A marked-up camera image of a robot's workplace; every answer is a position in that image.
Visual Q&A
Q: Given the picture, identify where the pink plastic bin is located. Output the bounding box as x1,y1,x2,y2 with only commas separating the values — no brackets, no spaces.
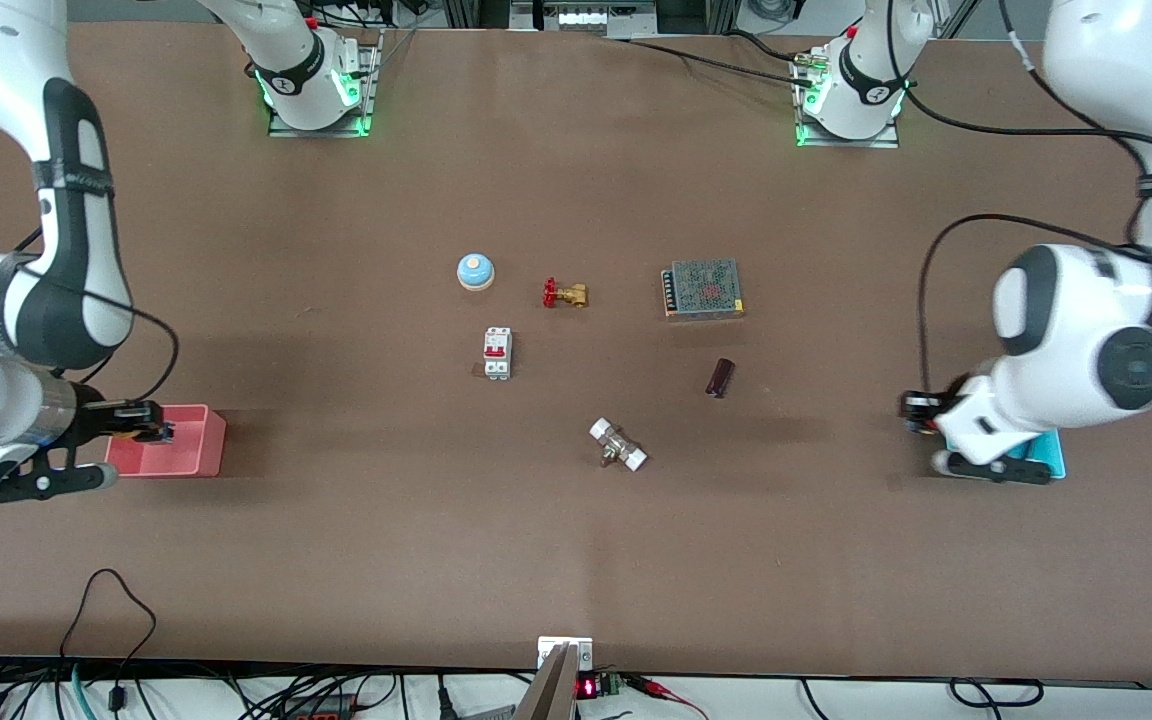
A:
103,404,228,479

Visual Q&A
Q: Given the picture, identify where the cyan plastic bin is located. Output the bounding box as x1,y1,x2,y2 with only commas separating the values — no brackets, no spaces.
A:
1008,428,1067,481

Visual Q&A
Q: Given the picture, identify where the metal mesh power supply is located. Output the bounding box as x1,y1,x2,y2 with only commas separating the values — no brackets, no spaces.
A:
662,258,746,322

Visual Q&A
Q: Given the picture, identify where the metal fitting with white ends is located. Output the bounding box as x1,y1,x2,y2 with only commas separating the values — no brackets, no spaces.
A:
588,417,649,474

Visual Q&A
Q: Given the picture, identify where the white red circuit breaker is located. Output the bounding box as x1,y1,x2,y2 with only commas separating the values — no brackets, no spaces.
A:
482,326,514,381

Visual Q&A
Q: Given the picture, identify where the red clip lead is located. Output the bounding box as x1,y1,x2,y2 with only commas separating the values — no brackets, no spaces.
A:
626,675,712,720

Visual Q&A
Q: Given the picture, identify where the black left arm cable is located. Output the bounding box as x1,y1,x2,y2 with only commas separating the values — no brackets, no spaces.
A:
884,0,1152,401

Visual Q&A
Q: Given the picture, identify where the black looped cable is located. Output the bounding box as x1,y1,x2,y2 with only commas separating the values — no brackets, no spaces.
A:
58,568,159,713

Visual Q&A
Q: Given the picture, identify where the teal cable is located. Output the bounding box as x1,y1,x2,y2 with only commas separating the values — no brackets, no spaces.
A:
70,662,99,720

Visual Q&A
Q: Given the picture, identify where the aluminium arm base plate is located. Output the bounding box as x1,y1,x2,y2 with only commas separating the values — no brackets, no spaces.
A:
268,30,383,139
794,50,903,150

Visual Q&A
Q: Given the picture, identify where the black coiled cable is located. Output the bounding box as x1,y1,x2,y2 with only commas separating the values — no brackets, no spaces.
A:
948,678,1045,709

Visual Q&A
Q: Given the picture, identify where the black cable on table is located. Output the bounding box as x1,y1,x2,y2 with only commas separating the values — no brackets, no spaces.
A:
624,36,821,87

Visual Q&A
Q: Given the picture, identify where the grey camera mounting pole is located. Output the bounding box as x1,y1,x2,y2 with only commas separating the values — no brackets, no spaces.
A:
514,636,595,720

